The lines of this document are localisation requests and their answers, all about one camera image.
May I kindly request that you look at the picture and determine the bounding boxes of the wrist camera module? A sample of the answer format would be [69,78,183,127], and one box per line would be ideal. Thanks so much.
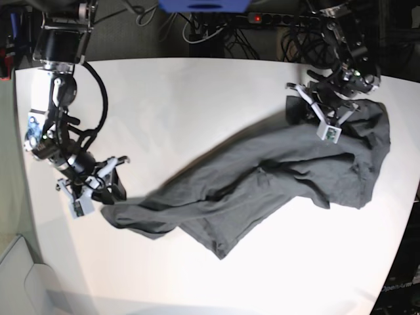
[69,196,95,219]
[316,121,342,144]

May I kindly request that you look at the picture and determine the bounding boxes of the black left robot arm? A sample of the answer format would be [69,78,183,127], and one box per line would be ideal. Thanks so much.
[287,1,381,144]

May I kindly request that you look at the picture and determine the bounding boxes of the blue box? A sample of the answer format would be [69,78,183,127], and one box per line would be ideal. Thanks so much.
[158,0,251,13]

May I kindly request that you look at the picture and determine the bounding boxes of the black power strip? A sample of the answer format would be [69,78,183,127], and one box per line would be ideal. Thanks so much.
[247,12,320,27]

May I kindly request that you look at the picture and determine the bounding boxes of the dark grey t-shirt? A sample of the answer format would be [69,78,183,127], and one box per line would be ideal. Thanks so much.
[101,99,390,259]

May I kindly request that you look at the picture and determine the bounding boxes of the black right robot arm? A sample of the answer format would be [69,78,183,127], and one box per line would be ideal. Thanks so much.
[24,1,129,218]

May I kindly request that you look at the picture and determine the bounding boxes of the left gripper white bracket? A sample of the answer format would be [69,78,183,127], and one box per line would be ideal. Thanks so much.
[285,83,359,144]

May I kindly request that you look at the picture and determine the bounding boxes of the red black object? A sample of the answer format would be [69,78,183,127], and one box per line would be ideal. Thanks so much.
[1,47,14,81]

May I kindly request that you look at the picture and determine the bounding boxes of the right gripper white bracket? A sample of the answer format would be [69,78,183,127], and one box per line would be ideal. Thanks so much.
[54,156,130,206]

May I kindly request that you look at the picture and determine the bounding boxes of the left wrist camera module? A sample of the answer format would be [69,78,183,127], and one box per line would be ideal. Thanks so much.
[316,121,342,144]

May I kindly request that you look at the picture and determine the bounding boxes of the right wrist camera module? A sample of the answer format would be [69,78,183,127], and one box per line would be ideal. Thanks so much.
[69,196,95,219]

